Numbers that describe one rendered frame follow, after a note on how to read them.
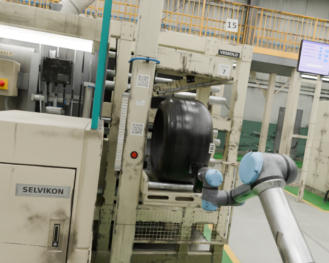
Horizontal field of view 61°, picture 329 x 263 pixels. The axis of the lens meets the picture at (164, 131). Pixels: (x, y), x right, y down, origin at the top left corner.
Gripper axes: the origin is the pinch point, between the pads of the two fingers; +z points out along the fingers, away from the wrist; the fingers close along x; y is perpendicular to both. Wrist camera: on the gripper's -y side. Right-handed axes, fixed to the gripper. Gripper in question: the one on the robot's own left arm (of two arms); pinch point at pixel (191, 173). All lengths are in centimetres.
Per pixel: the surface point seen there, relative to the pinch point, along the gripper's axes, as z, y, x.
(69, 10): 33, 95, 82
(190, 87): 49, 60, -10
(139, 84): 10, 49, 34
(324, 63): 261, 185, -316
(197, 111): 1.2, 36.6, -0.4
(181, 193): 8.9, -13.5, 1.9
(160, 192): 9.4, -13.4, 14.8
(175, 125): -3.5, 26.5, 13.0
